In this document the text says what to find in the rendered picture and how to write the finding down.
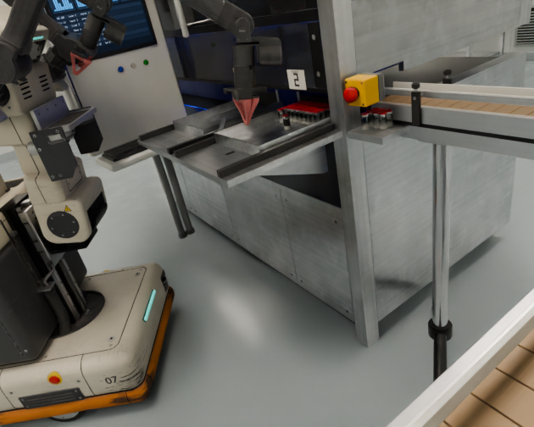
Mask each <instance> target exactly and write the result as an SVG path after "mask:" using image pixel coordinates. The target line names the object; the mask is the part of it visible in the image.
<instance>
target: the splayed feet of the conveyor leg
mask: <svg viewBox="0 0 534 427"><path fill-rule="evenodd" d="M452 331H453V325H452V323H451V321H449V320H448V326H447V327H446V328H443V329H439V328H437V327H435V326H434V325H433V323H432V318H431V319H430V320H429V321H428V335H429V337H430V338H431V339H433V340H434V346H433V382H434V381H435V380H436V379H437V378H438V377H439V376H440V375H441V374H442V373H443V372H445V371H446V370H447V341H448V340H450V339H451V338H452Z"/></svg>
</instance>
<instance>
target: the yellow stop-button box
mask: <svg viewBox="0 0 534 427"><path fill-rule="evenodd" d="M350 86H352V87H354V88H355V89H356V90H357V92H358V99H357V100H356V101H355V102H353V103H347V104H348V105H351V106H359V107H368V106H370V105H372V104H374V103H378V102H380V101H382V100H384V91H383V75H382V73H360V74H358V75H355V76H352V77H349V78H347V79H345V87H346V88H348V87H350Z"/></svg>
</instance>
